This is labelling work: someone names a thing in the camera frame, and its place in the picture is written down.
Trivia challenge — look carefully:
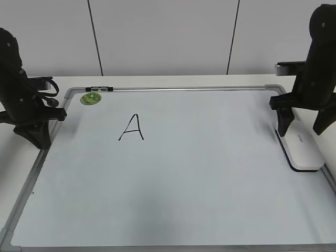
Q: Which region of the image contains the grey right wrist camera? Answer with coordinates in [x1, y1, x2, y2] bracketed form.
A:
[275, 61, 306, 76]

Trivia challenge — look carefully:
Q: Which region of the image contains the white board with grey frame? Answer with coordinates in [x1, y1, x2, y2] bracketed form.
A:
[1, 85, 335, 251]

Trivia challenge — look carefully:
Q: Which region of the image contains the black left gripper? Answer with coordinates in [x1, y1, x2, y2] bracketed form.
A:
[1, 28, 67, 149]

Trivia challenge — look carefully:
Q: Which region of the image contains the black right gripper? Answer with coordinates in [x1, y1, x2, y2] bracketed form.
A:
[270, 4, 336, 137]

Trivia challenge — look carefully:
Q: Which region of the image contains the green round magnet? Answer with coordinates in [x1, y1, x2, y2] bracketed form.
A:
[80, 92, 102, 106]

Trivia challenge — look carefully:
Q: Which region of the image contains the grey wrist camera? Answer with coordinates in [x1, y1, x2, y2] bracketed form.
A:
[28, 77, 53, 91]
[275, 61, 306, 76]

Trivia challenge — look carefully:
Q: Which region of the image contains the black left camera cable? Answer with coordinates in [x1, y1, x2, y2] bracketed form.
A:
[36, 77, 60, 108]

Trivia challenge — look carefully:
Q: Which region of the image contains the white whiteboard eraser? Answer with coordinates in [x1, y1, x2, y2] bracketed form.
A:
[274, 114, 325, 173]

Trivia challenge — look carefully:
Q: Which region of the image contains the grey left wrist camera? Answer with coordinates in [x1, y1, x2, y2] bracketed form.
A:
[28, 77, 53, 91]

